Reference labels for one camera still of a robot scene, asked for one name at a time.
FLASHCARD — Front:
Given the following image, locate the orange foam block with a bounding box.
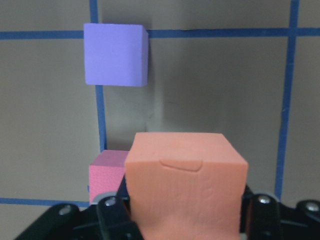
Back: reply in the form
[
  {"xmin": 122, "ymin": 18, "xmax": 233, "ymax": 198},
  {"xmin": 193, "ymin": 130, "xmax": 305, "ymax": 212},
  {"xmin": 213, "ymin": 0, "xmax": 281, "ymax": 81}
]
[{"xmin": 125, "ymin": 132, "xmax": 248, "ymax": 240}]

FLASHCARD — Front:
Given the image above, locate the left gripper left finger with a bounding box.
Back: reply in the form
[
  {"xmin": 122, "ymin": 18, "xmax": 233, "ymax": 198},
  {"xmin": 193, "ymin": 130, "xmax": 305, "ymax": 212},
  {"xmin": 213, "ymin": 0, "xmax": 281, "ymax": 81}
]
[{"xmin": 96, "ymin": 177, "xmax": 143, "ymax": 240}]

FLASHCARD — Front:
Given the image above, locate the red foam block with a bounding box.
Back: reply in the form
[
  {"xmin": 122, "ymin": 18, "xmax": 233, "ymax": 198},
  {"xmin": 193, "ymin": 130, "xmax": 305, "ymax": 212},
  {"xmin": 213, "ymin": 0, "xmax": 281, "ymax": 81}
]
[{"xmin": 88, "ymin": 150, "xmax": 129, "ymax": 204}]

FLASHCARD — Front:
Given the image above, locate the purple foam block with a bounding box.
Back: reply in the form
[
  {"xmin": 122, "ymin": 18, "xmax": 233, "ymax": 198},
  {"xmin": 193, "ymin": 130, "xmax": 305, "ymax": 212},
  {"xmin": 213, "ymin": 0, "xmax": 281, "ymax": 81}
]
[{"xmin": 83, "ymin": 23, "xmax": 149, "ymax": 87}]

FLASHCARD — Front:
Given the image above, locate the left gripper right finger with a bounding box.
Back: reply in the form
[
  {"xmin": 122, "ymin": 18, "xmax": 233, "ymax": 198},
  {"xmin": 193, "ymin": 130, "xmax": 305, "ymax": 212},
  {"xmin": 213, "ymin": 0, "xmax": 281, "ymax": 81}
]
[{"xmin": 239, "ymin": 185, "xmax": 282, "ymax": 240}]

